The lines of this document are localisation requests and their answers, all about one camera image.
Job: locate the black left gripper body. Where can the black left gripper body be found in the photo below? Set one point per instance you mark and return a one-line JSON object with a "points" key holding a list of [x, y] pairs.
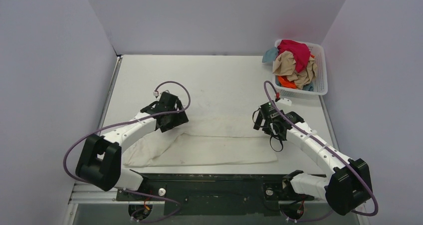
{"points": [[174, 120]]}

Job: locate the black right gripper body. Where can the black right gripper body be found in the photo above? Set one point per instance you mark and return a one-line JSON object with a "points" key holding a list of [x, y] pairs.
{"points": [[264, 118]]}

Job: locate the cream white t shirt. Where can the cream white t shirt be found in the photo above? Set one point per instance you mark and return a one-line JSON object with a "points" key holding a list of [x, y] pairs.
{"points": [[229, 140]]}

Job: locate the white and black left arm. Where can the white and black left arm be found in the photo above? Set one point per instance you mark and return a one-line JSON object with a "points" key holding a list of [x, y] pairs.
{"points": [[100, 161]]}

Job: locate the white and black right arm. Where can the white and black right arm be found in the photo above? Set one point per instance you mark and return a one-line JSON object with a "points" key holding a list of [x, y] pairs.
{"points": [[346, 184]]}

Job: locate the orange t shirt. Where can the orange t shirt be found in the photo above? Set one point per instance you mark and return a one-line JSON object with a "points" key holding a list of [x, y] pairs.
{"points": [[284, 82]]}

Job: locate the tan beige t shirt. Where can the tan beige t shirt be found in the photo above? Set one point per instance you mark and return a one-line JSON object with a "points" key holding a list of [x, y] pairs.
{"points": [[284, 65]]}

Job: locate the white plastic laundry basket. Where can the white plastic laundry basket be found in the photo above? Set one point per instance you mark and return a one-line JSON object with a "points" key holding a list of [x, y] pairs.
{"points": [[320, 86]]}

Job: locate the teal blue t shirt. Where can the teal blue t shirt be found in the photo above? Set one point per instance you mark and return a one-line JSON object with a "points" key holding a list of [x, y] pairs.
{"points": [[270, 55]]}

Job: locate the magenta red t shirt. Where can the magenta red t shirt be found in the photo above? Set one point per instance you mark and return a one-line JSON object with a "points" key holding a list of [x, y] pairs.
{"points": [[300, 51]]}

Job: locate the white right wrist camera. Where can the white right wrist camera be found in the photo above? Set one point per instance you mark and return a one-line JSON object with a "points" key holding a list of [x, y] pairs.
{"points": [[283, 102]]}

